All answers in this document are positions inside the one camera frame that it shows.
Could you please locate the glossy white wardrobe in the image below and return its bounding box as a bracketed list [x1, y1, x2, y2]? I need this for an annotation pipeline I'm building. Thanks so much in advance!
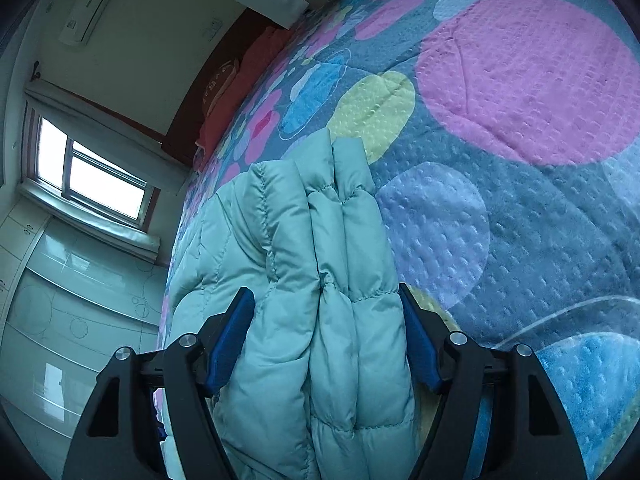
[0, 207, 171, 466]

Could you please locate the bedspread with coloured circles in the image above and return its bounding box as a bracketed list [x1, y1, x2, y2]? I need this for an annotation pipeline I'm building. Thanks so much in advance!
[155, 0, 640, 480]

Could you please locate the light green quilted jacket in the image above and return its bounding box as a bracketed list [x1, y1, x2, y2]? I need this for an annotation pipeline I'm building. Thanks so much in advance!
[160, 130, 421, 480]

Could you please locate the white framed window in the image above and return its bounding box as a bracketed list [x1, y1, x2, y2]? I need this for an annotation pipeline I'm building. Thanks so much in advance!
[22, 107, 161, 233]

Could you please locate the brown embroidered pillow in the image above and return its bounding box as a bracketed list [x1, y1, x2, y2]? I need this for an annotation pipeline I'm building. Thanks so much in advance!
[202, 59, 242, 107]

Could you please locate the white wall air conditioner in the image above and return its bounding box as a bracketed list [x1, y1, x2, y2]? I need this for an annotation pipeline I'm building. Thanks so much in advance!
[57, 0, 153, 47]

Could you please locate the red pillow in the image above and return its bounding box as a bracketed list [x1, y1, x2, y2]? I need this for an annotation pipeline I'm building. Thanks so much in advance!
[194, 25, 287, 172]

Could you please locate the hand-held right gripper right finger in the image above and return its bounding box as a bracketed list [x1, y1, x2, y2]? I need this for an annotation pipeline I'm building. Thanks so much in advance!
[400, 284, 586, 480]

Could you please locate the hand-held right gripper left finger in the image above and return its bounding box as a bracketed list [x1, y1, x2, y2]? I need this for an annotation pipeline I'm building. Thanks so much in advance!
[62, 287, 256, 480]

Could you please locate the dark wooden headboard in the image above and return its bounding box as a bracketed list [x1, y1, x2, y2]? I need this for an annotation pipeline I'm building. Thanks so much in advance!
[162, 7, 273, 167]

